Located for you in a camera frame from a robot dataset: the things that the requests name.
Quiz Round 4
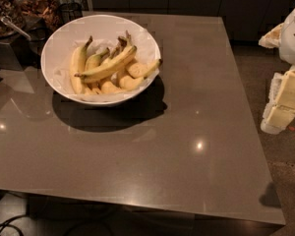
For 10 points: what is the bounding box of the black cable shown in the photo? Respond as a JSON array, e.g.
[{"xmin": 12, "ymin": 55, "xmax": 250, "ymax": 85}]
[{"xmin": 0, "ymin": 213, "xmax": 29, "ymax": 236}]

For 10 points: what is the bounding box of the lower right yellow banana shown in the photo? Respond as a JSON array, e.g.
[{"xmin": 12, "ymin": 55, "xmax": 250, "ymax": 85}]
[{"xmin": 118, "ymin": 75, "xmax": 145, "ymax": 90}]

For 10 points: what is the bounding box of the metal spoon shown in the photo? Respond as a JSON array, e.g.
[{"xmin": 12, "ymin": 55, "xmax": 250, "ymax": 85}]
[{"xmin": 1, "ymin": 16, "xmax": 31, "ymax": 40}]

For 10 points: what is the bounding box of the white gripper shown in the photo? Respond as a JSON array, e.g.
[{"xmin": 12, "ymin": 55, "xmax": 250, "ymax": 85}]
[{"xmin": 259, "ymin": 8, "xmax": 295, "ymax": 135}]

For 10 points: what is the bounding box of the black wire basket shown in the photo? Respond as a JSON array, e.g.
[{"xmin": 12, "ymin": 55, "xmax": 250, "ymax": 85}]
[{"xmin": 59, "ymin": 2, "xmax": 83, "ymax": 24}]

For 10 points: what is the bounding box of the small greenish yellow banana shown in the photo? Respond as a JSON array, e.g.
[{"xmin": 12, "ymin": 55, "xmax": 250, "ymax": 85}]
[{"xmin": 85, "ymin": 48, "xmax": 110, "ymax": 71}]

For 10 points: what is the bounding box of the left yellow banana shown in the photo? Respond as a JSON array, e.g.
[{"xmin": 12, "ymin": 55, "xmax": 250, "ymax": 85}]
[{"xmin": 69, "ymin": 37, "xmax": 92, "ymax": 94}]

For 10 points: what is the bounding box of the white bowl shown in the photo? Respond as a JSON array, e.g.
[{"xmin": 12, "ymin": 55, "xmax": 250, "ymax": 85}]
[{"xmin": 41, "ymin": 15, "xmax": 161, "ymax": 106}]

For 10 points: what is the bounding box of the bottom middle yellow banana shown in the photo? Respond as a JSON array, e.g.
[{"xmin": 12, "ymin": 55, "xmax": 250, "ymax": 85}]
[{"xmin": 100, "ymin": 79, "xmax": 123, "ymax": 94}]

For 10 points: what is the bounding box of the white paper bowl liner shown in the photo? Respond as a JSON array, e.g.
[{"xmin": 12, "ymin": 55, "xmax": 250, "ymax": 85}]
[{"xmin": 41, "ymin": 27, "xmax": 162, "ymax": 106}]

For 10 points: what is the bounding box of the long top yellow banana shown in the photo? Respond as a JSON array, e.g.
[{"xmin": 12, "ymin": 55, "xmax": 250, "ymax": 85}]
[{"xmin": 75, "ymin": 45, "xmax": 137, "ymax": 84}]

